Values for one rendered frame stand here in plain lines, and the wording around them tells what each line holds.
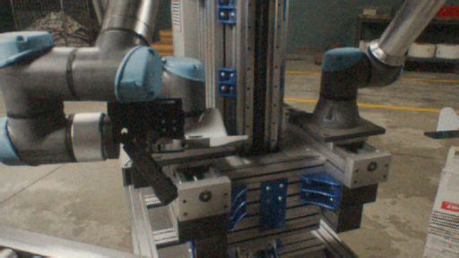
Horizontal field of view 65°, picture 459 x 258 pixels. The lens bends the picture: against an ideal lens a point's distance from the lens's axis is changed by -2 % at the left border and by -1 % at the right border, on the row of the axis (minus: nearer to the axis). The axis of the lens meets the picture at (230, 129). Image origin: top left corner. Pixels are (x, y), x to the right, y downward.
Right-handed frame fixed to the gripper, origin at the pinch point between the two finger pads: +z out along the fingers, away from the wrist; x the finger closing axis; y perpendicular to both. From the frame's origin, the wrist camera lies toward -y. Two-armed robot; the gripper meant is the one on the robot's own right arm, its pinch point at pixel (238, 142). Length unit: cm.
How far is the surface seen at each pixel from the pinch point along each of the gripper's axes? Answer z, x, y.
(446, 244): 40.7, 6.0, -22.1
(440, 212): 39.0, 4.9, -15.7
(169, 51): -16, 611, 166
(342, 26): 303, 567, 195
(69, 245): -29.2, 9.0, -16.2
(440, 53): 420, 467, 119
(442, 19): 401, 435, 164
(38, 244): -34.8, 10.0, -15.8
